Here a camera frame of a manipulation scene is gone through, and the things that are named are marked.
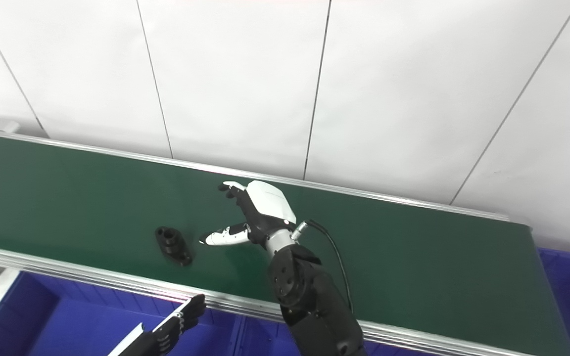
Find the green conveyor belt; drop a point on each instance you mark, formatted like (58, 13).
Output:
(265, 237)

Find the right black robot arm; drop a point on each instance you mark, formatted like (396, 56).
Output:
(309, 296)

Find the black flanged metal part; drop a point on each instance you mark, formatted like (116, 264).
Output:
(173, 244)

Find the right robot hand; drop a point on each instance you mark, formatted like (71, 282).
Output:
(255, 212)

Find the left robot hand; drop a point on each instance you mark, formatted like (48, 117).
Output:
(171, 329)

